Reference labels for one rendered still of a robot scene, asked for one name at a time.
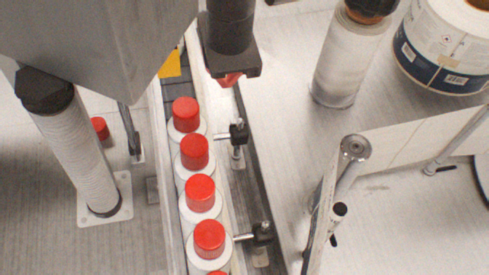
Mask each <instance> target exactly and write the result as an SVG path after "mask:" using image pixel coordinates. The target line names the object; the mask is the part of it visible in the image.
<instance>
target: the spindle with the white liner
mask: <svg viewBox="0 0 489 275"><path fill-rule="evenodd" d="M400 1H401V0H340V1H339V2H338V3H337V4H336V6H335V9H334V13H333V16H332V20H331V21H330V26H329V28H328V31H327V34H326V37H325V40H324V43H323V46H322V51H321V53H320V56H319V59H318V60H317V64H316V65H315V67H314V71H313V75H312V77H311V78H310V81H309V91H310V93H311V96H312V97H313V98H314V99H315V100H316V101H317V102H318V103H321V104H322V105H325V106H327V107H330V108H343V107H346V106H348V105H350V104H352V103H353V102H354V101H355V100H356V99H357V95H358V91H359V89H360V88H361V86H362V80H363V79H365V77H366V74H367V71H368V69H369V67H370V65H371V63H372V61H373V60H374V58H375V55H376V53H377V51H378V49H379V47H380V45H381V43H382V41H383V40H384V38H385V35H386V32H387V31H388V29H389V27H390V25H391V21H392V15H391V14H392V13H393V12H395V11H396V9H397V7H398V5H399V2H400Z"/></svg>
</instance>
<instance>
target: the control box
mask: <svg viewBox="0 0 489 275"><path fill-rule="evenodd" d="M198 13H199V0H0V55H4V56H7V57H10V58H12V59H15V60H17V61H20V63H24V64H26V65H29V66H31V67H34V68H37V69H39V70H41V71H45V72H47V73H48V74H51V75H53V76H56V77H58V78H61V79H65V80H66V81H69V82H72V83H74V84H76V85H78V86H80V87H84V88H86V89H89V90H91V91H93V92H97V93H99V94H102V95H103V96H105V97H109V98H110V99H113V100H116V101H119V102H121V103H123V104H126V105H134V104H136V103H137V102H138V100H139V99H140V97H142V95H143V93H144V92H145V91H146V89H147V87H148V86H149V84H150V83H151V81H152V79H154V77H155V76H156V75H157V74H158V72H159V70H160V69H161V67H162V65H163V64H164V62H165V61H167V59H168V57H169V56H170V54H171V52H172V51H173V50H174V48H175V47H176V45H177V44H178V42H179V41H180V40H181V39H182V37H183V35H184V34H185V32H186V31H187V29H188V27H189V26H190V24H191V23H192V22H194V20H195V19H196V16H197V15H198Z"/></svg>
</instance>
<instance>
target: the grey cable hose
mask: <svg viewBox="0 0 489 275"><path fill-rule="evenodd" d="M15 95H16V96H17V99H20V102H22V104H23V107H24V108H25V110H27V112H29V113H31V115H32V116H33V118H34V119H35V122H36V123H37V124H38V126H39V128H40V129H41V130H42V132H43V134H44V136H45V138H46V139H47V140H48V142H49V144H50V146H51V148H53V149H54V151H55V153H56V154H57V157H58V158H59V160H60V162H61V163H62V164H63V165H64V167H65V169H66V171H67V173H68V174H69V175H70V177H71V179H72V181H73V182H74V183H75V185H76V187H77V188H78V189H79V191H80V193H81V195H82V197H83V198H84V200H86V203H87V207H88V210H89V211H90V212H91V213H92V214H93V215H94V216H95V217H97V218H101V219H106V218H110V217H112V216H114V215H115V214H116V213H117V212H118V211H119V210H120V209H121V207H122V201H123V198H122V195H121V192H120V190H119V188H117V187H116V186H115V185H114V181H113V179H112V177H111V174H110V172H109V169H108V167H107V165H106V163H105V162H104V159H103V156H102V154H101V152H100V149H99V148H98V144H97V142H96V139H95V137H93V135H92V131H91V129H90V126H89V125H88V123H87V119H86V117H85V115H84V112H82V110H81V106H80V105H79V101H78V100H77V98H76V94H75V87H74V85H73V83H72V82H69V81H66V80H65V79H61V78H58V77H56V76H53V75H51V74H48V73H47V72H45V71H41V70H39V69H37V68H34V67H31V66H29V65H27V66H26V67H24V68H21V69H19V70H17V71H15Z"/></svg>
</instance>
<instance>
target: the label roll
mask: <svg viewBox="0 0 489 275"><path fill-rule="evenodd" d="M391 51H392V54H393V57H394V59H395V60H396V63H397V65H398V66H399V67H400V69H401V70H402V71H403V72H404V73H405V74H406V75H407V76H408V77H409V78H410V79H412V80H413V81H414V82H416V83H418V84H420V86H422V87H423V88H426V89H429V90H431V91H433V92H438V93H440V94H444V95H456V96H462V95H473V94H476V93H478V92H481V91H483V90H484V89H486V88H487V87H488V86H489V0H412V2H411V3H410V6H409V7H408V9H407V11H406V13H405V15H404V17H403V19H402V20H401V22H400V24H399V26H398V29H397V31H396V33H395V35H394V37H392V41H391Z"/></svg>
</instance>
